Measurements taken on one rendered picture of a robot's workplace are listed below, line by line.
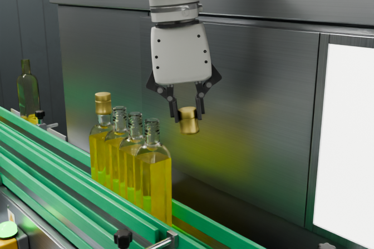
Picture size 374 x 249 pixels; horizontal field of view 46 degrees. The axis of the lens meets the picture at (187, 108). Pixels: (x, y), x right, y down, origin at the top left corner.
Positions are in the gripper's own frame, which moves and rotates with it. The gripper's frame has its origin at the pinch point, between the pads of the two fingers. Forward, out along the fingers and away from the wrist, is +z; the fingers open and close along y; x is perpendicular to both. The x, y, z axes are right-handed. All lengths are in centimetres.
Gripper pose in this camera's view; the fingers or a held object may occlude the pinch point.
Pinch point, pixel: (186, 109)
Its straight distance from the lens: 79.4
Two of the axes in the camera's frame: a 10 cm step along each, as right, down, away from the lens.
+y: -9.9, 1.2, -0.1
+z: 1.1, 9.6, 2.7
